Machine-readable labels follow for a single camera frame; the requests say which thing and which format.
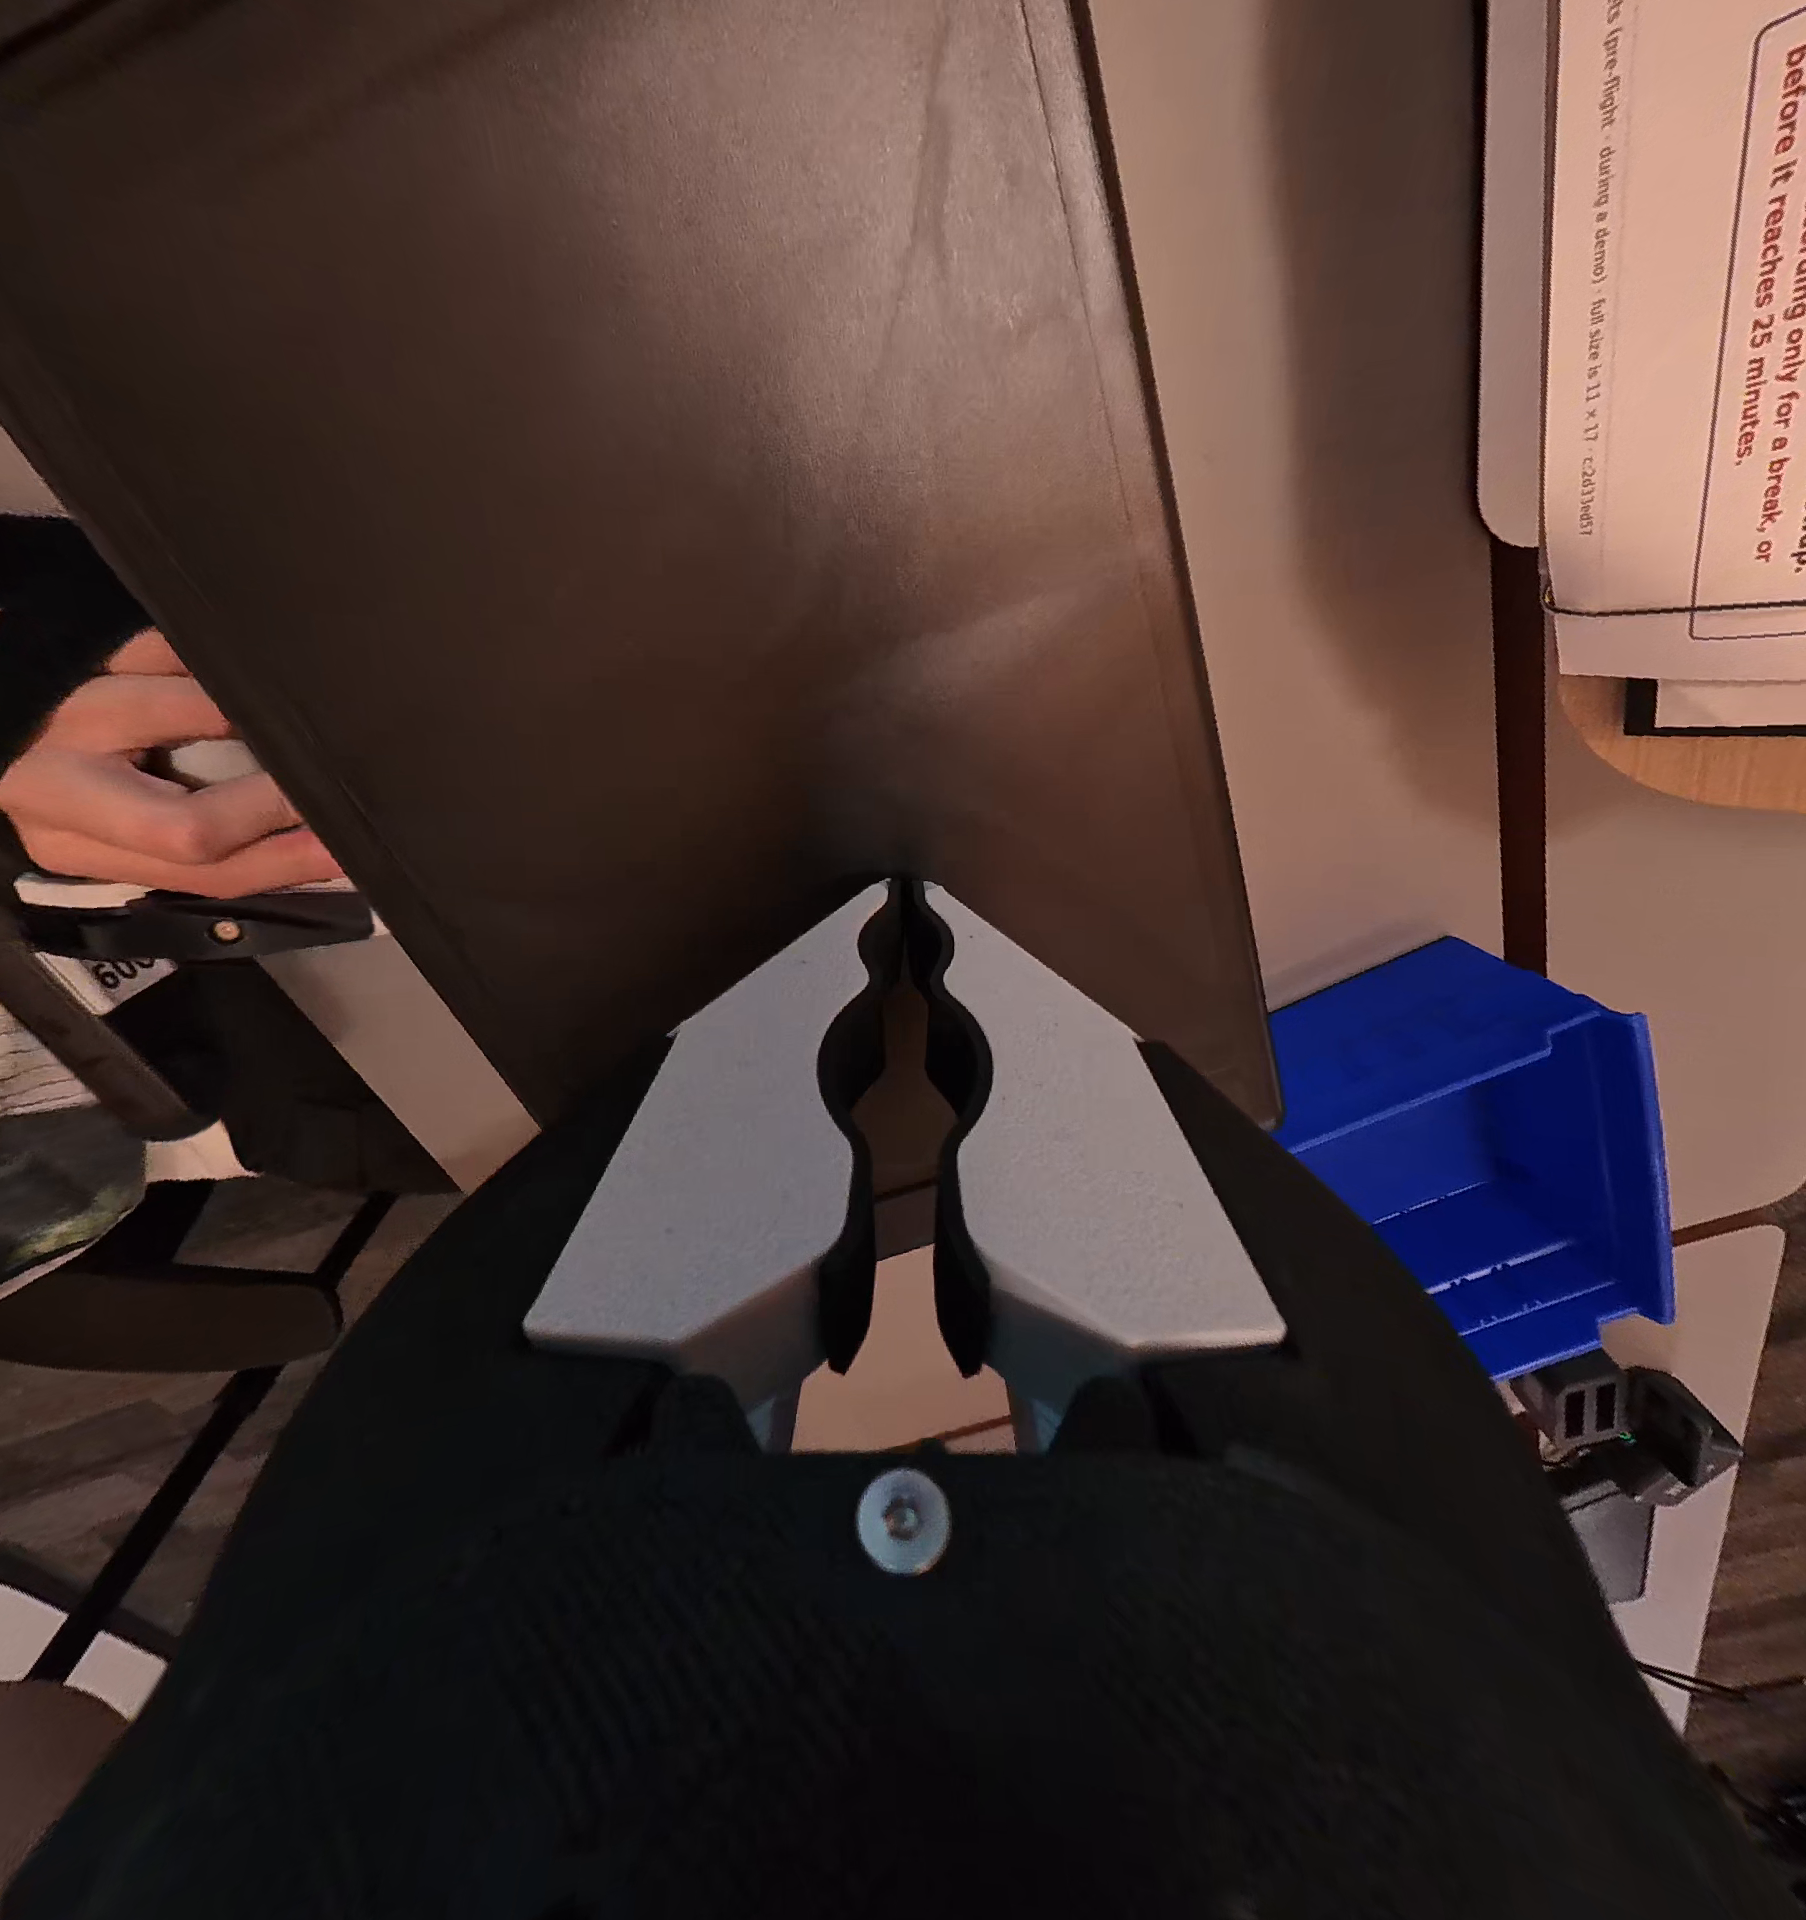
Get black drawer cabinet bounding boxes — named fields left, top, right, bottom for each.
left=0, top=0, right=1284, bottom=1202

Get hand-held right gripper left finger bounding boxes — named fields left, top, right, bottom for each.
left=520, top=880, right=893, bottom=1453

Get grey desk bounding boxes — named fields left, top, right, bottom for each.
left=0, top=0, right=1806, bottom=1651

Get grey power box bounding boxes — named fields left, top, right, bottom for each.
left=1554, top=1484, right=1656, bottom=1608

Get person's left hand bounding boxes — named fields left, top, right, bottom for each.
left=0, top=509, right=348, bottom=901

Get person's printed white t-shirt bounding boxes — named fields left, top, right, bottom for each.
left=0, top=944, right=230, bottom=1322

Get white instruction poster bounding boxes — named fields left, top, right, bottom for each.
left=1476, top=0, right=1806, bottom=737

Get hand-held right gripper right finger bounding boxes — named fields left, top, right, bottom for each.
left=909, top=880, right=1287, bottom=1453

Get black office chair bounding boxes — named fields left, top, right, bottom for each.
left=0, top=960, right=546, bottom=1681

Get person's right forearm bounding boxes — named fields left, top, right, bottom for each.
left=0, top=1679, right=131, bottom=1920

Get black electronic device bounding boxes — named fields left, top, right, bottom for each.
left=1509, top=1356, right=1741, bottom=1510

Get blue plastic bin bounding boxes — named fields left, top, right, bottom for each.
left=1265, top=935, right=1677, bottom=1382

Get wooden backing board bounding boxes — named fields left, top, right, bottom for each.
left=1554, top=674, right=1806, bottom=819

